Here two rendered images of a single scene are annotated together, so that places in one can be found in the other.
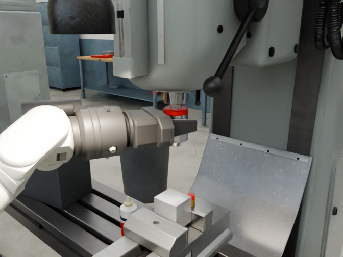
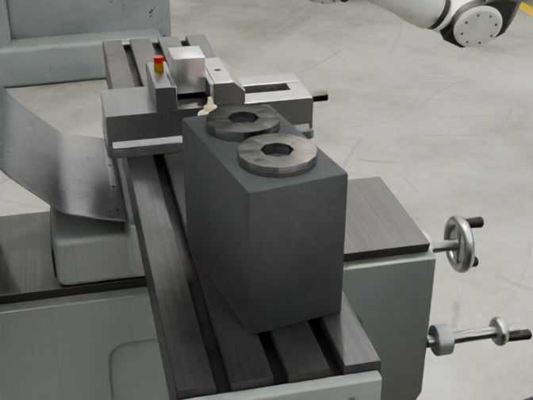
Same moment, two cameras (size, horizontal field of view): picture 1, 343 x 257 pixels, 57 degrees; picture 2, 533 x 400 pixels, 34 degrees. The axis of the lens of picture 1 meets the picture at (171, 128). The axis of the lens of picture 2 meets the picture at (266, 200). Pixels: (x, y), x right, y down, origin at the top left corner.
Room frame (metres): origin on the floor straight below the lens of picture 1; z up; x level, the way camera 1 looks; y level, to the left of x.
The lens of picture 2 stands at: (1.61, 0.94, 1.55)
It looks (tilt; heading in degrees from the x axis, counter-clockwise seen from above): 28 degrees down; 217
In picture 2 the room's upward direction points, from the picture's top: straight up
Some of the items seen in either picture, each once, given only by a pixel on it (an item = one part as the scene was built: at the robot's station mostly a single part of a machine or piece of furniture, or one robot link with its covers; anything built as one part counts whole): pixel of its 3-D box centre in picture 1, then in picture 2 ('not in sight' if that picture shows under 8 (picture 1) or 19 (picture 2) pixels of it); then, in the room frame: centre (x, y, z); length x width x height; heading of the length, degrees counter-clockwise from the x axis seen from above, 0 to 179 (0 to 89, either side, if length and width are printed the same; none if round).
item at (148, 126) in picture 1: (129, 130); not in sight; (0.54, 0.07, 1.24); 0.13 x 0.12 x 0.10; 25
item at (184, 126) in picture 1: (182, 127); not in sight; (0.55, -0.02, 1.24); 0.06 x 0.02 x 0.03; 115
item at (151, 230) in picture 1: (154, 231); (220, 80); (0.54, 0.03, 1.02); 0.12 x 0.06 x 0.04; 51
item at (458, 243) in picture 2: not in sight; (442, 246); (0.19, 0.31, 0.63); 0.16 x 0.12 x 0.12; 140
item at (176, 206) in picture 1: (172, 209); (186, 69); (0.58, 0.00, 1.05); 0.06 x 0.05 x 0.06; 51
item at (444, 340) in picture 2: not in sight; (479, 333); (0.26, 0.44, 0.51); 0.22 x 0.06 x 0.06; 140
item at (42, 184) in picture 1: (48, 161); (259, 208); (0.87, 0.37, 1.03); 0.22 x 0.12 x 0.20; 61
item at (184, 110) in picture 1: (175, 110); not in sight; (0.58, -0.01, 1.26); 0.05 x 0.05 x 0.01
